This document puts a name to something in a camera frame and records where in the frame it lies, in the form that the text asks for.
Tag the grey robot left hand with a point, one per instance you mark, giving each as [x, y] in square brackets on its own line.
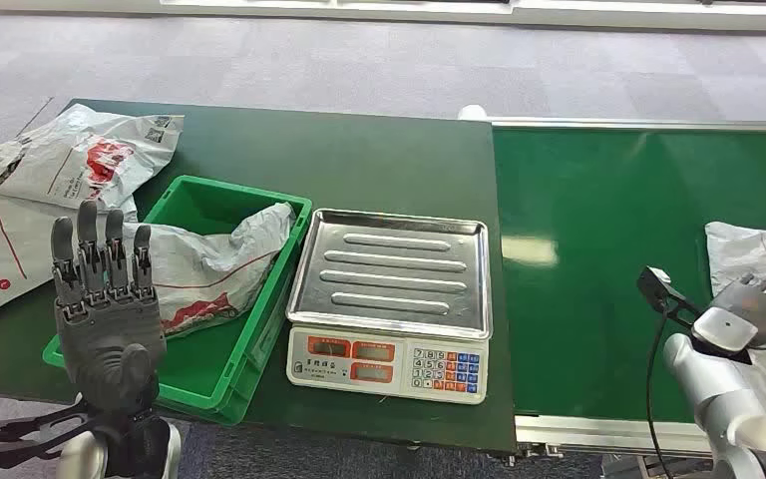
[109, 337]

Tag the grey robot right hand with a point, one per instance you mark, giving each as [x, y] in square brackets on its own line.
[756, 307]

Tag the grey red-print mailer package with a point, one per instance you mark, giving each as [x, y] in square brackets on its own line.
[740, 254]

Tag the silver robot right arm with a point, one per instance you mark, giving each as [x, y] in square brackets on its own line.
[726, 396]

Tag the green conveyor belt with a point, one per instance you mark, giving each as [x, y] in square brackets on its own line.
[594, 264]

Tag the white conveyor roller cap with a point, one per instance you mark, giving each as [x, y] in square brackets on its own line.
[470, 112]

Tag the green plastic bin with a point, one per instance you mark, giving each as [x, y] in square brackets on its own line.
[201, 373]

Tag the crumpled grey mailer bag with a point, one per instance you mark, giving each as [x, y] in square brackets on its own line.
[211, 264]

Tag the large flat white mailer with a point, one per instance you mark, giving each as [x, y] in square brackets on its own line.
[0, 251]

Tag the flat mailer with QR codes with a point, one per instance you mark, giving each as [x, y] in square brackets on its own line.
[59, 158]

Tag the white electronic weighing scale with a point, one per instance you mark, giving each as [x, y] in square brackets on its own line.
[389, 271]

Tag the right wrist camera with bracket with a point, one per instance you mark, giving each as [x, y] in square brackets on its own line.
[655, 287]

